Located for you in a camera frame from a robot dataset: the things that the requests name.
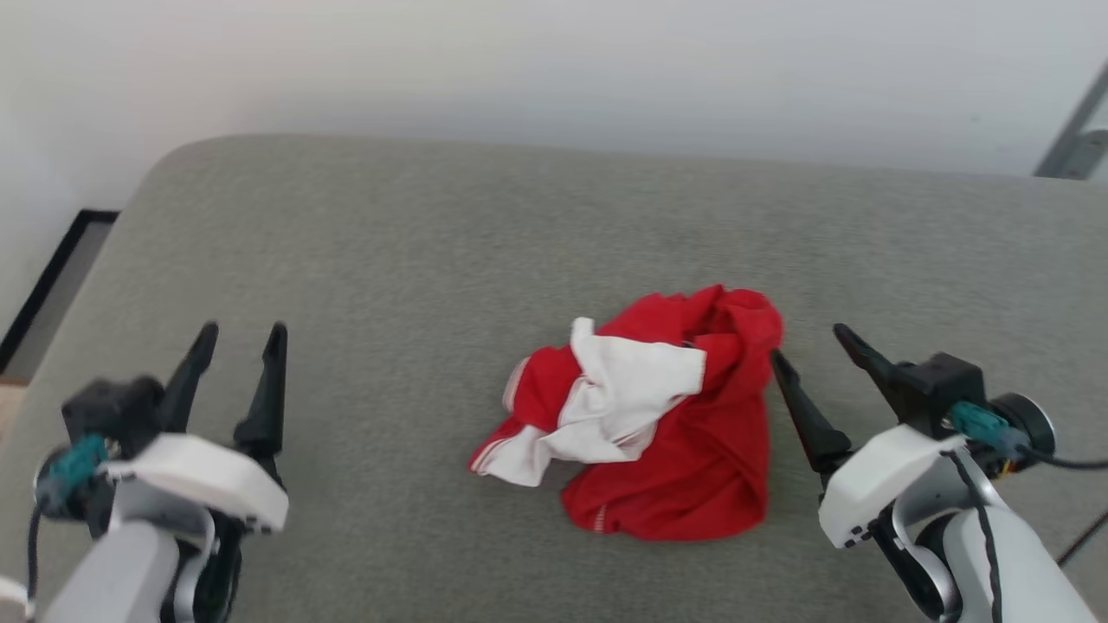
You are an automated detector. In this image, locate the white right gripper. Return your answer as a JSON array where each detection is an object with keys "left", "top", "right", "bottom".
[{"left": 769, "top": 323, "right": 979, "bottom": 622}]

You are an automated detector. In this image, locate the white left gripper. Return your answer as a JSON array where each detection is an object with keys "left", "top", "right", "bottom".
[{"left": 104, "top": 321, "right": 289, "bottom": 623}]

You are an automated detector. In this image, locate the red and white jersey shirt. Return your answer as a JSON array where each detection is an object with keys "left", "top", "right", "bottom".
[{"left": 468, "top": 284, "right": 785, "bottom": 543}]

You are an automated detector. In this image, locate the grey slanted metal bar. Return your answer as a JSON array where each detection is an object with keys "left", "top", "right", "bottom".
[{"left": 1034, "top": 61, "right": 1108, "bottom": 181}]

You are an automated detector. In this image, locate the teal right camera connector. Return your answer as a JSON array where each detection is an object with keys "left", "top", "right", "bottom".
[{"left": 950, "top": 401, "right": 1031, "bottom": 459}]

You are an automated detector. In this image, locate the teal camera connector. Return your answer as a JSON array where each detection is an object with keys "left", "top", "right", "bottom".
[
  {"left": 35, "top": 433, "right": 109, "bottom": 511},
  {"left": 950, "top": 401, "right": 1031, "bottom": 459}
]

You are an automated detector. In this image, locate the teal left camera connector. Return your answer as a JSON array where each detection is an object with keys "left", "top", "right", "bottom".
[{"left": 35, "top": 433, "right": 109, "bottom": 511}]

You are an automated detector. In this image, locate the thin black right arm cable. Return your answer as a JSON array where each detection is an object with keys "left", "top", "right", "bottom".
[{"left": 948, "top": 450, "right": 1005, "bottom": 623}]

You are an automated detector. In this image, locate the black right camera cable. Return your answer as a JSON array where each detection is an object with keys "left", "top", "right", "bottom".
[{"left": 1008, "top": 437, "right": 1108, "bottom": 568}]

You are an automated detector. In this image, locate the black camera cable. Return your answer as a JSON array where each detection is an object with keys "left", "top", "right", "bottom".
[
  {"left": 24, "top": 506, "right": 46, "bottom": 600},
  {"left": 1008, "top": 437, "right": 1108, "bottom": 568}
]

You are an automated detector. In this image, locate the black left camera cable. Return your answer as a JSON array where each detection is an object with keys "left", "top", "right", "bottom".
[{"left": 24, "top": 506, "right": 46, "bottom": 600}]

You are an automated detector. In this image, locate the grey metal bar bracket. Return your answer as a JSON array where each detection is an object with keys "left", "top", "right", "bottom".
[{"left": 1060, "top": 130, "right": 1108, "bottom": 181}]

